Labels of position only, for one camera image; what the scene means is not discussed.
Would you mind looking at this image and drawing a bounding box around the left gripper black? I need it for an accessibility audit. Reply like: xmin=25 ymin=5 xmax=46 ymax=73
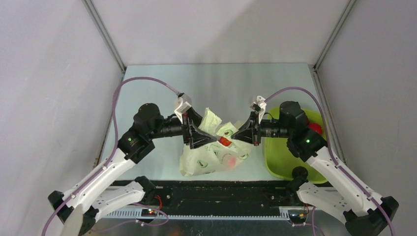
xmin=148 ymin=107 xmax=216 ymax=148

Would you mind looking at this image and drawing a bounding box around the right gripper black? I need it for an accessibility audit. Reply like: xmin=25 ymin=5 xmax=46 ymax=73
xmin=231 ymin=110 xmax=292 ymax=147

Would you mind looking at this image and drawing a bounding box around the pale green plastic bag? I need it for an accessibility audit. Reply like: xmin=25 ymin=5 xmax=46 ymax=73
xmin=179 ymin=108 xmax=253 ymax=177

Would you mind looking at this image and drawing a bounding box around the red fake fruit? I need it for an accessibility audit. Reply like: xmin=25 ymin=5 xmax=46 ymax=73
xmin=223 ymin=155 xmax=239 ymax=170
xmin=218 ymin=137 xmax=232 ymax=147
xmin=308 ymin=122 xmax=323 ymax=135

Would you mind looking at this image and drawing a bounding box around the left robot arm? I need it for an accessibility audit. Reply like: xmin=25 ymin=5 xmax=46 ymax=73
xmin=48 ymin=103 xmax=217 ymax=236

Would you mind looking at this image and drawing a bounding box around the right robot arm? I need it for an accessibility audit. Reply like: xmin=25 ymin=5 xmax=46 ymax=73
xmin=232 ymin=101 xmax=399 ymax=236

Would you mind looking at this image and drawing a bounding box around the green plastic tray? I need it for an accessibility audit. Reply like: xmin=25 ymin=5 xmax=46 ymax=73
xmin=263 ymin=107 xmax=327 ymax=184

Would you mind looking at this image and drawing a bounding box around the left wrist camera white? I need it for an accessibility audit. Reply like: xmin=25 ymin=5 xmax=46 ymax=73
xmin=174 ymin=93 xmax=192 ymax=122

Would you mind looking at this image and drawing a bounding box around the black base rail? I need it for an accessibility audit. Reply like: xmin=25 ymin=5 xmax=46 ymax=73
xmin=128 ymin=177 xmax=318 ymax=219

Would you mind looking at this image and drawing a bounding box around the right aluminium frame post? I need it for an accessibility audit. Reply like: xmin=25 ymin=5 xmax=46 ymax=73
xmin=313 ymin=0 xmax=357 ymax=71

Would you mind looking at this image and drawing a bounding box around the aluminium frame post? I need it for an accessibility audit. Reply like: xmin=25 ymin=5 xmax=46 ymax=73
xmin=313 ymin=0 xmax=357 ymax=71
xmin=82 ymin=0 xmax=127 ymax=74

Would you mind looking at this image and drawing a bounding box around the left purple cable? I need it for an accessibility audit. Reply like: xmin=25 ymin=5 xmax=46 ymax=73
xmin=40 ymin=77 xmax=180 ymax=236

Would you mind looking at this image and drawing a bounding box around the left aluminium frame post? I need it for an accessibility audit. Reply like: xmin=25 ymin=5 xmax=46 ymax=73
xmin=82 ymin=0 xmax=127 ymax=74

